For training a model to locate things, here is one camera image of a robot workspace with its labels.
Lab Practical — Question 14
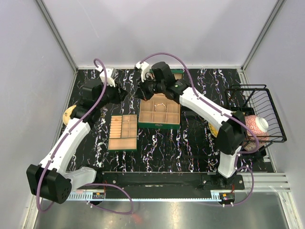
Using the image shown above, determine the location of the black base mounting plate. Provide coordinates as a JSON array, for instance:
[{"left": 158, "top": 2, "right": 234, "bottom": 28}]
[{"left": 98, "top": 172, "right": 245, "bottom": 190}]

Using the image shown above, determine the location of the silver pearl bracelet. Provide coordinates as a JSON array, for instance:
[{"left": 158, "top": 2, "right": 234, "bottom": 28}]
[{"left": 153, "top": 102, "right": 167, "bottom": 113}]

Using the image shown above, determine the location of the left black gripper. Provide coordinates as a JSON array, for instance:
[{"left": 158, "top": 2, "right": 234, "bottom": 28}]
[{"left": 97, "top": 80, "right": 129, "bottom": 109}]

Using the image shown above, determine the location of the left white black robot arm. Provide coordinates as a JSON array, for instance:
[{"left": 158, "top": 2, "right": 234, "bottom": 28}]
[{"left": 26, "top": 79, "right": 128, "bottom": 204}]

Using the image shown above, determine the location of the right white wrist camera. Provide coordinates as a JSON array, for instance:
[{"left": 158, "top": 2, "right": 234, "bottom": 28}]
[{"left": 134, "top": 62, "right": 151, "bottom": 82}]

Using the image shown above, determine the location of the beige jewelry tray insert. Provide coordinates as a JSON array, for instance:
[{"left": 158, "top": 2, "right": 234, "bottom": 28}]
[{"left": 108, "top": 114, "right": 138, "bottom": 151}]

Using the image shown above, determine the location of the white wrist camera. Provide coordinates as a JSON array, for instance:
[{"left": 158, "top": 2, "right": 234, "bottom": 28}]
[
  {"left": 95, "top": 66, "right": 116, "bottom": 87},
  {"left": 134, "top": 62, "right": 151, "bottom": 82}
]

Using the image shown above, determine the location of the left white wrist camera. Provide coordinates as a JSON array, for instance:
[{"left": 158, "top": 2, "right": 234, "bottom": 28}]
[{"left": 95, "top": 66, "right": 116, "bottom": 87}]

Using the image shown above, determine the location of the green jewelry box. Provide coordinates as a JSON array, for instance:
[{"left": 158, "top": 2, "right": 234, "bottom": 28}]
[{"left": 138, "top": 70, "right": 181, "bottom": 130}]

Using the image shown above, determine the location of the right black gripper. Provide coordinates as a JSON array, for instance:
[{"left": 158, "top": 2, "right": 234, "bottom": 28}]
[{"left": 133, "top": 74, "right": 164, "bottom": 102}]

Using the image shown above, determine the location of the woven bamboo tray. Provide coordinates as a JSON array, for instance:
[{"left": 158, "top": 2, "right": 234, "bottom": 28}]
[{"left": 208, "top": 122, "right": 218, "bottom": 138}]

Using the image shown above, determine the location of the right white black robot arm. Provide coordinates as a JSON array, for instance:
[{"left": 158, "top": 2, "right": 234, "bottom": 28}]
[{"left": 135, "top": 62, "right": 246, "bottom": 189}]

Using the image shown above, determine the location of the aluminium rail front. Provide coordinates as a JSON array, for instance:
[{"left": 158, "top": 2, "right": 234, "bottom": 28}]
[{"left": 66, "top": 173, "right": 290, "bottom": 202}]

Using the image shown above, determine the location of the black wire dish rack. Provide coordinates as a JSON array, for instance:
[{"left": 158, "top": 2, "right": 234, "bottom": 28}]
[{"left": 225, "top": 84, "right": 287, "bottom": 144}]

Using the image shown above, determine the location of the red patterned ceramic bowl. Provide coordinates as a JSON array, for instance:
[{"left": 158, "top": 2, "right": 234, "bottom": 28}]
[{"left": 242, "top": 115, "right": 269, "bottom": 154}]

